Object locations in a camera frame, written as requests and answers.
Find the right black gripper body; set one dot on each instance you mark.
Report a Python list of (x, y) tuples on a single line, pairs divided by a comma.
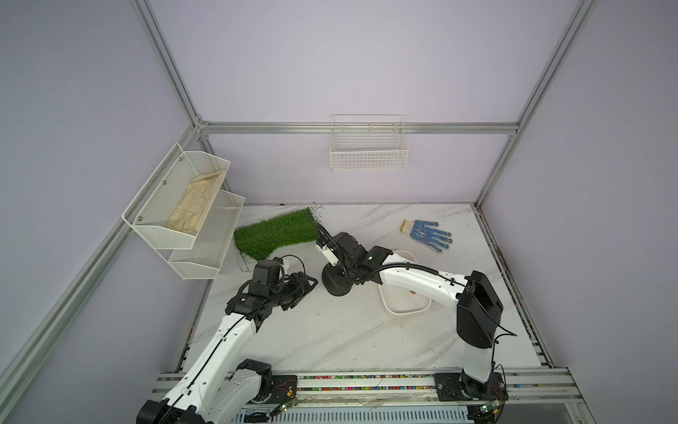
[(346, 269)]

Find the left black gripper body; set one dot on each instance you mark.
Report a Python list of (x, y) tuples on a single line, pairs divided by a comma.
[(289, 291)]

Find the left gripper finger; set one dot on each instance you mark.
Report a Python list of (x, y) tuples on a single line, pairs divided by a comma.
[(294, 299), (306, 282)]

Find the black round screw base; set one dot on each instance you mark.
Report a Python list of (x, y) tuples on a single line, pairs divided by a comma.
[(327, 278)]

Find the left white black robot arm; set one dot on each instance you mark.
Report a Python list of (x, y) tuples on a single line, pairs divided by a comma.
[(216, 387)]

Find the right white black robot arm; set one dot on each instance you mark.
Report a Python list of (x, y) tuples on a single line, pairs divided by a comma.
[(473, 298)]

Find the white plastic tray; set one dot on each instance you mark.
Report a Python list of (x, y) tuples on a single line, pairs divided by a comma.
[(401, 302)]

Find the green artificial grass mat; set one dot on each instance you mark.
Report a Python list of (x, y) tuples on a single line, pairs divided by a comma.
[(262, 239)]

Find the blue dotted work glove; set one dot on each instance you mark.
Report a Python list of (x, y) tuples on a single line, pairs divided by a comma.
[(428, 234)]

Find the lower white mesh shelf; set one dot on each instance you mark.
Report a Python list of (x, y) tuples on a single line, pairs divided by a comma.
[(205, 259)]

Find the white mesh shelf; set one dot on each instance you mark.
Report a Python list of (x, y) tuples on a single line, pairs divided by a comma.
[(151, 214), (205, 259)]

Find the beige cloth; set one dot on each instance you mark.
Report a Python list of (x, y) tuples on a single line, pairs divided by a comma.
[(193, 207)]

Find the upper white mesh shelf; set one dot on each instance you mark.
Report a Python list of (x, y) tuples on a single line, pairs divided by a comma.
[(151, 214)]

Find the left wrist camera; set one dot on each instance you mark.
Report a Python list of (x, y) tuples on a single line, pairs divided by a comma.
[(282, 267)]

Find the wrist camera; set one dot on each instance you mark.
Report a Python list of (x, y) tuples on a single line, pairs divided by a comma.
[(328, 254), (282, 267)]

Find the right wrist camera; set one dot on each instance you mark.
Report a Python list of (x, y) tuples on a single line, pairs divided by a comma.
[(328, 254)]

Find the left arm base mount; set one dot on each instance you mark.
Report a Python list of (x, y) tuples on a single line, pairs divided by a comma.
[(271, 388)]

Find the white wire wall basket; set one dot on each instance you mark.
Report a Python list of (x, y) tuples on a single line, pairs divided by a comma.
[(362, 142)]

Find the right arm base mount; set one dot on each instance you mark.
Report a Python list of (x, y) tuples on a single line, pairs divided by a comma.
[(462, 387)]

